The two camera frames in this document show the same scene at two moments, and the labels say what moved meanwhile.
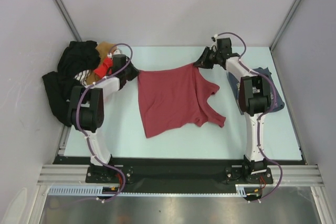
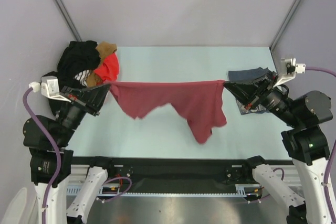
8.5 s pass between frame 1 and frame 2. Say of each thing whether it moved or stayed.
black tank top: stayed
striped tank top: stayed
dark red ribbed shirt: moved
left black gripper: moved
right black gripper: moved
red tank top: stayed
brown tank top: stayed
